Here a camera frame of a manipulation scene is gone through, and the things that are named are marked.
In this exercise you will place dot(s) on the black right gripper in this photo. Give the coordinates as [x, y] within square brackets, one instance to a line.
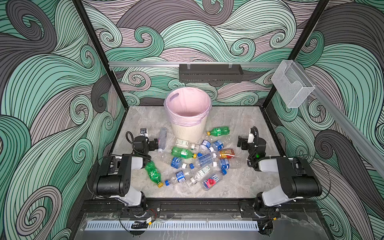
[242, 144]

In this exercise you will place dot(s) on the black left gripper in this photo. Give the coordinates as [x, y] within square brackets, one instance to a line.
[153, 144]

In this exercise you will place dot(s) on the clear bottle without label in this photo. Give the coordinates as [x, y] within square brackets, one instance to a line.
[162, 140]

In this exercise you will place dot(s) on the orange red label bottle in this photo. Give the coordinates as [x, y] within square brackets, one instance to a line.
[226, 154]

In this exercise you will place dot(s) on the clear bottle blue label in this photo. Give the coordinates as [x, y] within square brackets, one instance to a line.
[227, 164]
[177, 162]
[205, 146]
[216, 146]

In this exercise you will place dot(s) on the green bottle yellow cap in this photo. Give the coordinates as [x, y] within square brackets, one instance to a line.
[154, 174]
[183, 153]

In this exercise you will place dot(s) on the pepsi label clear bottle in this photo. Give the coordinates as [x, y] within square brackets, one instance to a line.
[178, 177]

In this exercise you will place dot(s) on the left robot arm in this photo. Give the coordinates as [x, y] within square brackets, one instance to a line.
[113, 180]

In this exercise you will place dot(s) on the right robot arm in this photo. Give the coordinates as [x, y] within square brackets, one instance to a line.
[297, 179]

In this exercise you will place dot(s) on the green bottle near bin right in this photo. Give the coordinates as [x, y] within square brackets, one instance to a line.
[219, 131]

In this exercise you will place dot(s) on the white ribbed waste bin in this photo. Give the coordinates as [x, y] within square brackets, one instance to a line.
[190, 134]

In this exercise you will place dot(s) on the pink bin liner bag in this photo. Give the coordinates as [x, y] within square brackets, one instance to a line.
[187, 106]

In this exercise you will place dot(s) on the clear square bottle green label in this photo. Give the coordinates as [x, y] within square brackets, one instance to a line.
[187, 145]

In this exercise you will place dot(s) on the soda water blue bottle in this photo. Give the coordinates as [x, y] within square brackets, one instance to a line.
[205, 160]

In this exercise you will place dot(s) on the clear bottle pink label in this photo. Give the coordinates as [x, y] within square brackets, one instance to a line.
[213, 179]

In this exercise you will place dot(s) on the clear bottle green white label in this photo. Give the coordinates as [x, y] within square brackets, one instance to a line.
[196, 175]

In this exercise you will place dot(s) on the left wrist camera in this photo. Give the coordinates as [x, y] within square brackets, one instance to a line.
[144, 132]

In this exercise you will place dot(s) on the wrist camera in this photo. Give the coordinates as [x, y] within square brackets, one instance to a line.
[144, 132]
[251, 136]

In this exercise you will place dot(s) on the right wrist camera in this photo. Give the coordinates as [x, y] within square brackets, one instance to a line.
[251, 136]

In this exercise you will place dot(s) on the clear acrylic wall holder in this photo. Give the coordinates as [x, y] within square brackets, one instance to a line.
[292, 83]

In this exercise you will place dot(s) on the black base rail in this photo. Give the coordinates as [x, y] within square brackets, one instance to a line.
[169, 207]

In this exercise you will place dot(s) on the black wall tray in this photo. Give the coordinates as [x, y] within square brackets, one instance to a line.
[210, 73]

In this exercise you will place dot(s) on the aluminium back rail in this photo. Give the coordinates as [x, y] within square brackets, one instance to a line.
[166, 64]

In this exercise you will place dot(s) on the aluminium rail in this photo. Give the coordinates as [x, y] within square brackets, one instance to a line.
[166, 64]
[331, 96]

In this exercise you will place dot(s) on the white slotted cable duct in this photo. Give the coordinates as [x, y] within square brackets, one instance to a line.
[188, 225]

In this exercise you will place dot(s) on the aluminium right rail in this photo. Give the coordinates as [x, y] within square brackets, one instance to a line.
[331, 96]

